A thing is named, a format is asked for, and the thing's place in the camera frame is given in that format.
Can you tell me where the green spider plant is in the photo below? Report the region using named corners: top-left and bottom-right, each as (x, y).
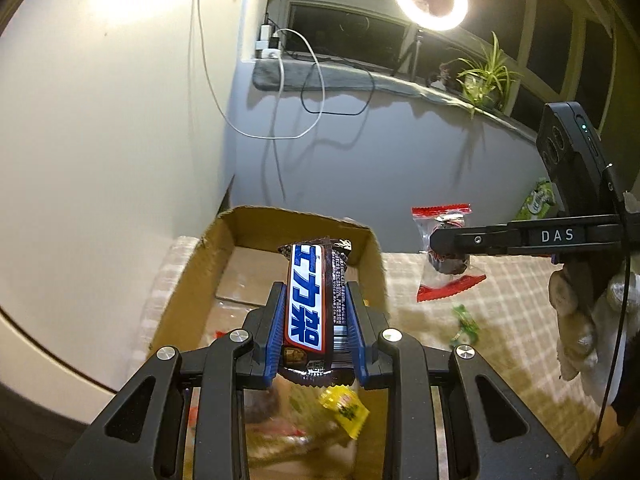
top-left (456, 31), bottom-right (524, 119)

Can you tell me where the yellow wrapped candy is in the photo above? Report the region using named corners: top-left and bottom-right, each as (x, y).
top-left (320, 385), bottom-right (370, 442)

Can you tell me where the window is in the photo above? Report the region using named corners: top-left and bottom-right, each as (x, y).
top-left (267, 0), bottom-right (632, 137)

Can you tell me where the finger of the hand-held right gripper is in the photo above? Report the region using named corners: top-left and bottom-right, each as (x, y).
top-left (428, 214), bottom-right (627, 262)

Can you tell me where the green wrapped candy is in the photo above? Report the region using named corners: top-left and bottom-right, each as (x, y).
top-left (449, 305), bottom-right (482, 349)

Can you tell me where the dark chocolate bar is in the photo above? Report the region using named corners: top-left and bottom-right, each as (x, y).
top-left (277, 237), bottom-right (354, 387)

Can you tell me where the dark brown snack packet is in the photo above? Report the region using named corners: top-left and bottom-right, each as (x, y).
top-left (245, 390), bottom-right (282, 427)

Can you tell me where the white cable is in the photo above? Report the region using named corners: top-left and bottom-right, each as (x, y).
top-left (190, 0), bottom-right (327, 141)

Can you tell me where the white wardrobe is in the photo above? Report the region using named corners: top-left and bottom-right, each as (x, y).
top-left (0, 0), bottom-right (277, 397)

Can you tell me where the person's right hand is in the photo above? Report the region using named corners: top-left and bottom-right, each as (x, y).
top-left (547, 259), bottom-right (640, 397)

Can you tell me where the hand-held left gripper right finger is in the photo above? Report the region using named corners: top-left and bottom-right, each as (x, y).
top-left (347, 281), bottom-right (581, 480)

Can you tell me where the small red flowering plant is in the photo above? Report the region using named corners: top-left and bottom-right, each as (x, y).
top-left (430, 60), bottom-right (462, 92)

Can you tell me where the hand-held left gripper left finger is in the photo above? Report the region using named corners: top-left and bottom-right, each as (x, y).
top-left (52, 281), bottom-right (288, 480)

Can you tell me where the ring light tripod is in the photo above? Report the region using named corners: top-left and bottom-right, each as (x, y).
top-left (390, 30), bottom-right (427, 79)

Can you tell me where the checkered blanket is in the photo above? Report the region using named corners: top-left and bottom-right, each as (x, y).
top-left (145, 235), bottom-right (640, 467)

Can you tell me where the green snack bag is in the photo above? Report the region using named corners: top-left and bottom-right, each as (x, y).
top-left (517, 177), bottom-right (559, 221)

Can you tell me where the white power strip with chargers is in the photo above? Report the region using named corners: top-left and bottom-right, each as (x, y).
top-left (254, 22), bottom-right (284, 61)

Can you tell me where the grey stone window sill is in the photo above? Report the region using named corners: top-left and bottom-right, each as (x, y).
top-left (251, 57), bottom-right (544, 144)

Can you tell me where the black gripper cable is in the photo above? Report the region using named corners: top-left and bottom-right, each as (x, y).
top-left (570, 164), bottom-right (632, 467)

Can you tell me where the clear packet with red edges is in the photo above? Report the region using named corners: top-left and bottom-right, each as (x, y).
top-left (411, 203), bottom-right (487, 304)

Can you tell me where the cardboard box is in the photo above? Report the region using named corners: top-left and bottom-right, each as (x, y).
top-left (147, 205), bottom-right (389, 480)

